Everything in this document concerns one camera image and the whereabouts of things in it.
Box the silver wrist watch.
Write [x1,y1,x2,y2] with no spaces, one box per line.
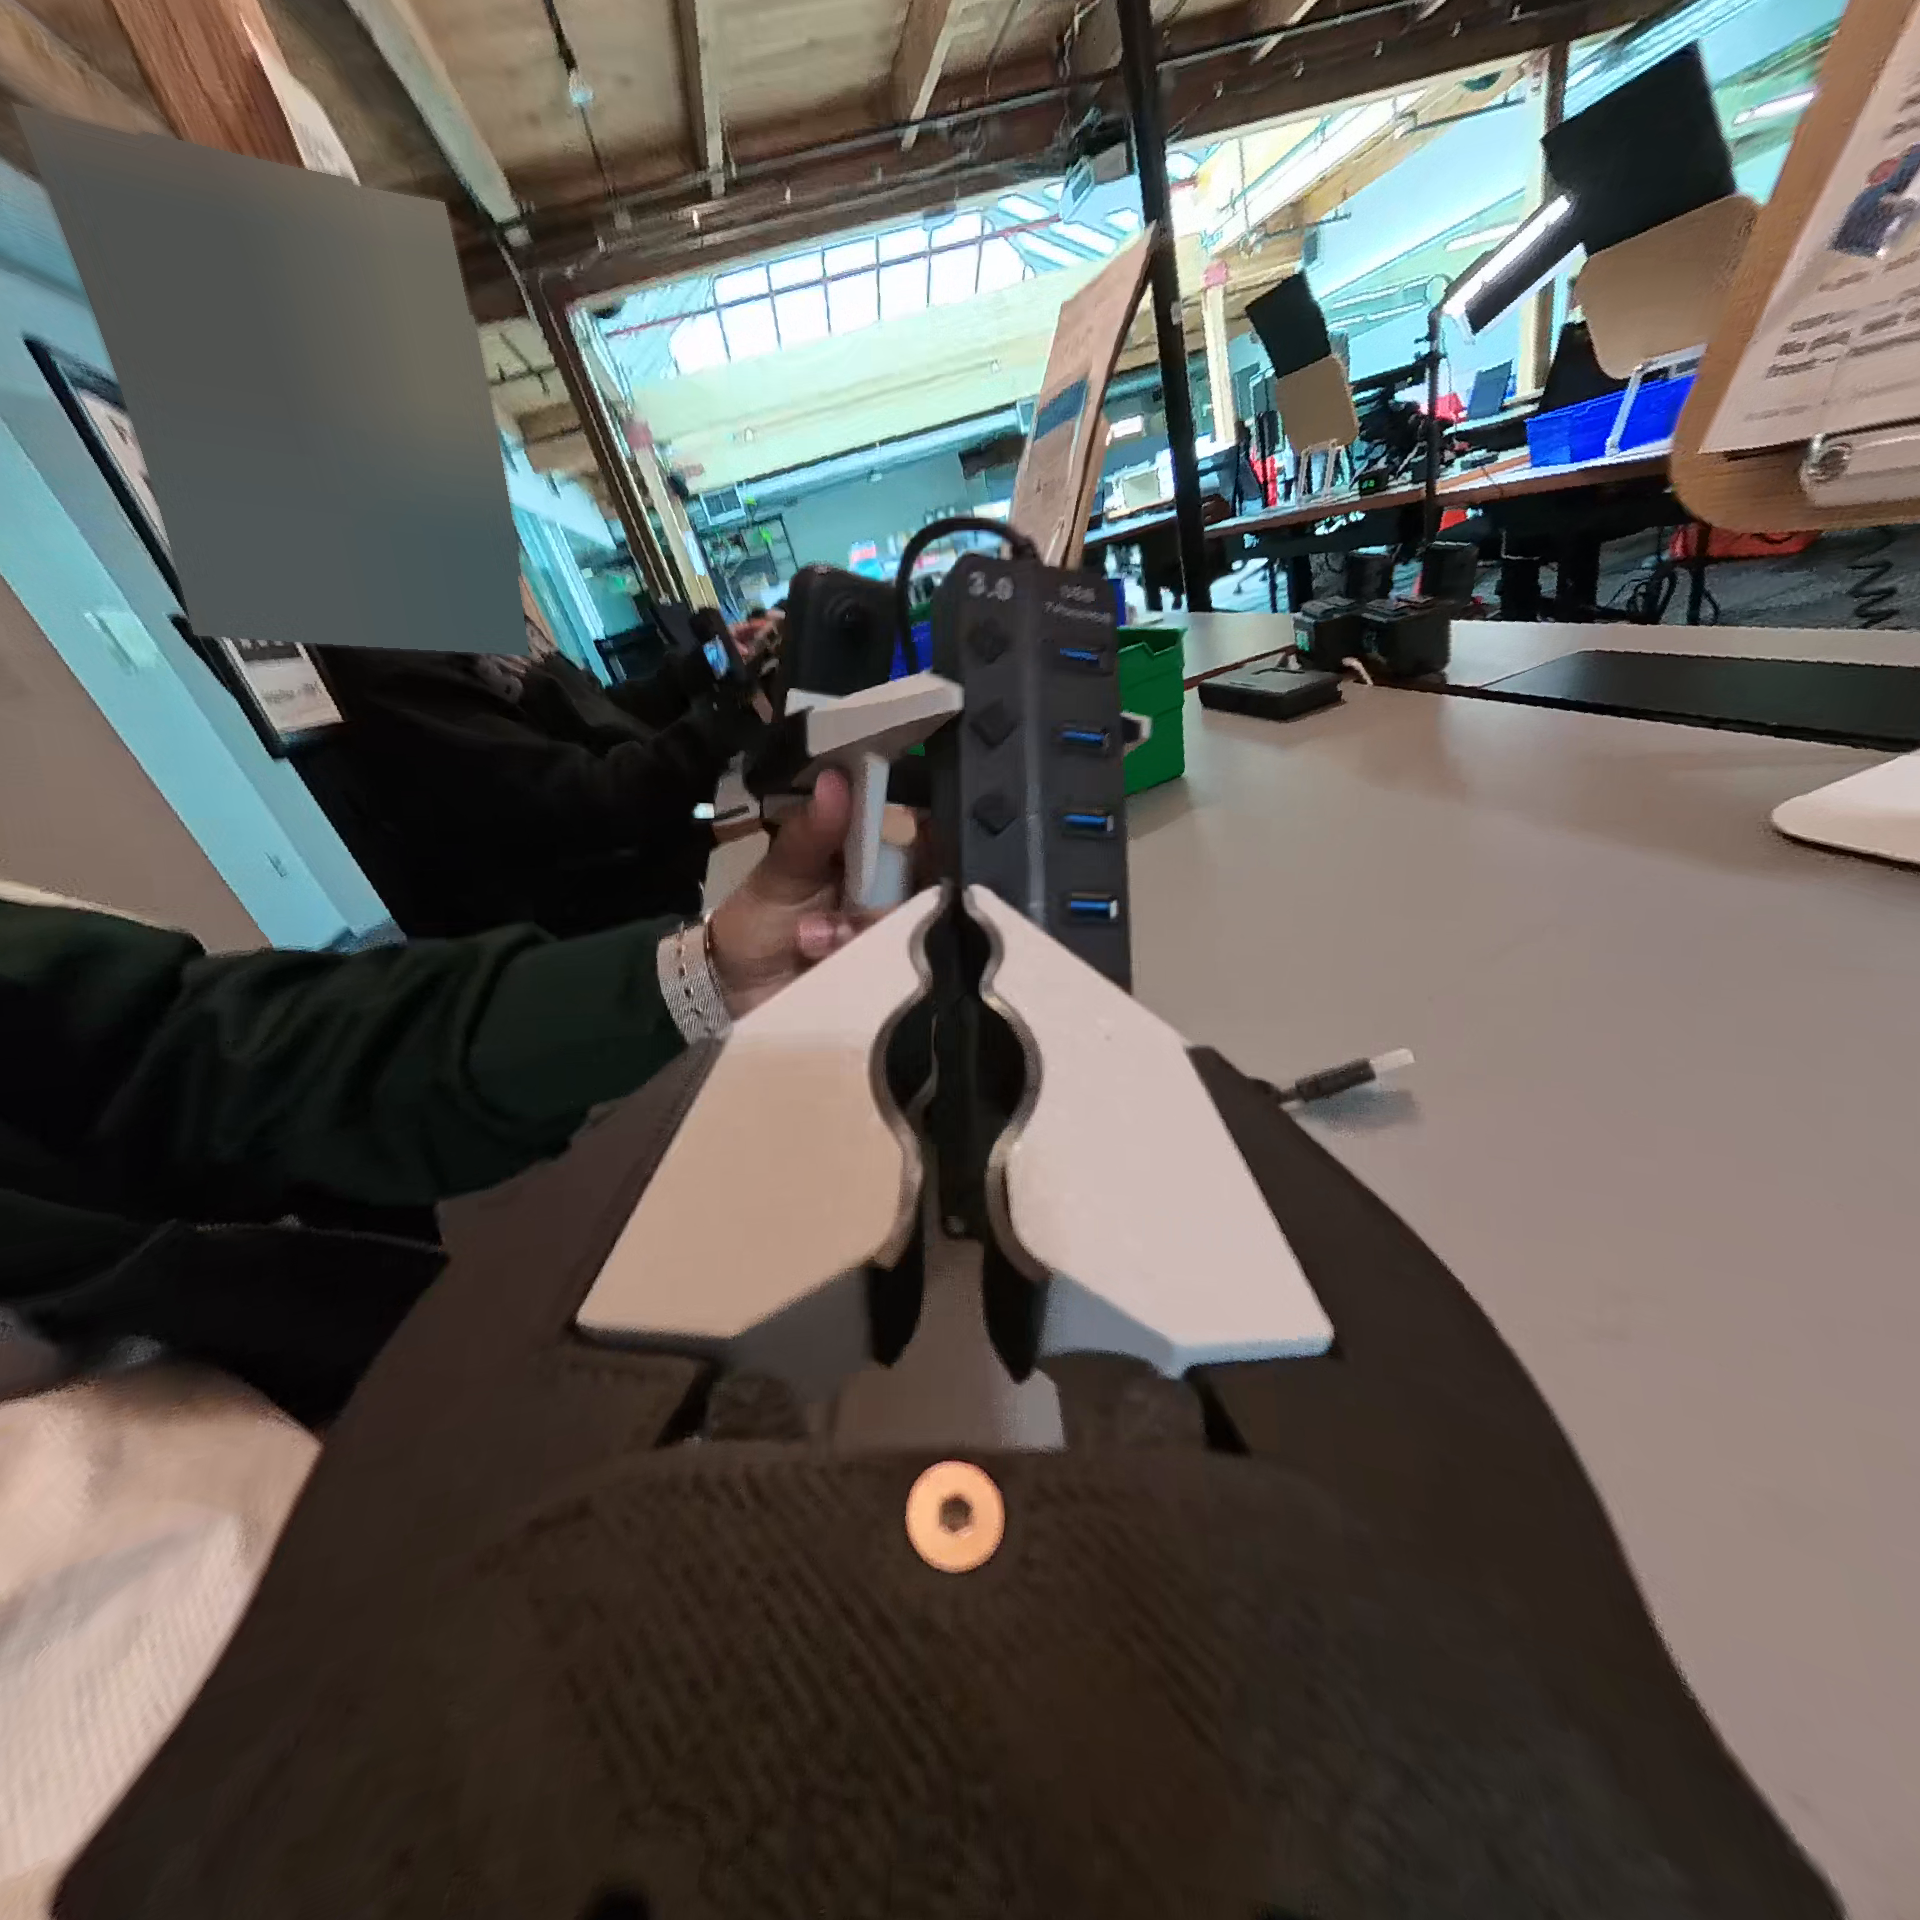
[655,918,734,1043]

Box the black USB hub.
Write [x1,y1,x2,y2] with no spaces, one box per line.
[934,556,1135,997]

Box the framed marker poster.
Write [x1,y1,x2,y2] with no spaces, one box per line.
[26,336,340,750]

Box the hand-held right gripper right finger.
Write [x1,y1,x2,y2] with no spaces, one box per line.
[962,885,1337,1384]

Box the grey desk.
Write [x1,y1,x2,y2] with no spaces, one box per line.
[707,608,1920,1920]

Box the brown cardboard document stand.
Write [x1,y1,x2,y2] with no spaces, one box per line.
[1011,225,1156,566]

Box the small black adapter box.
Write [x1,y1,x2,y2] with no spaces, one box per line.
[1197,667,1343,721]

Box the black support pole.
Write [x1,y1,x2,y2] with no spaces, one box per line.
[1117,0,1214,609]

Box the blue storage bin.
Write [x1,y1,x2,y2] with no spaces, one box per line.
[1527,371,1698,460]

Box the document stand with instruction sheet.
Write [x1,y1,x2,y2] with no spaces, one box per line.
[1668,0,1920,868]

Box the black desk cable cover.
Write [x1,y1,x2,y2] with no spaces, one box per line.
[1487,646,1920,746]

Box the black backdrop board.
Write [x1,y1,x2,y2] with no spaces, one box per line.
[1542,46,1757,375]
[1245,271,1360,452]

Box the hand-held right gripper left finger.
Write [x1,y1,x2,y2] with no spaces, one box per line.
[574,883,961,1372]

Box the person's left hand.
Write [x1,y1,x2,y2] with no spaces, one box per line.
[701,770,904,1024]

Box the green plastic bin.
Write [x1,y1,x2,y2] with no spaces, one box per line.
[1117,626,1189,795]

